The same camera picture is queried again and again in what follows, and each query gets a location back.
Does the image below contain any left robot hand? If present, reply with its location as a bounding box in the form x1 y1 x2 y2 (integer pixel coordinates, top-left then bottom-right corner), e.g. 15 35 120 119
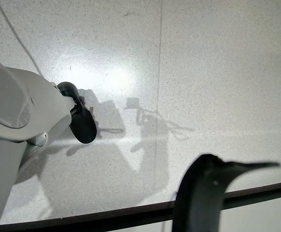
171 154 281 232

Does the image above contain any white cabinet door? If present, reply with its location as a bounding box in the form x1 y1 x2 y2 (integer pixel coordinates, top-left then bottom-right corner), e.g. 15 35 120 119
82 197 281 232

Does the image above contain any black cabinet toe kick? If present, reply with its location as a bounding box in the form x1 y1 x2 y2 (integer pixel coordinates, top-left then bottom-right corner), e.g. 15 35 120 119
0 180 281 232

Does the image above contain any white robot leg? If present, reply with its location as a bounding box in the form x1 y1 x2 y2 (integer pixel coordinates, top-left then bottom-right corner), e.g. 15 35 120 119
0 54 75 232

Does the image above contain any thin grey cable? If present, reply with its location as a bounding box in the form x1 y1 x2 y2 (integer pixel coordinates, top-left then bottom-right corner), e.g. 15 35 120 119
0 0 42 76

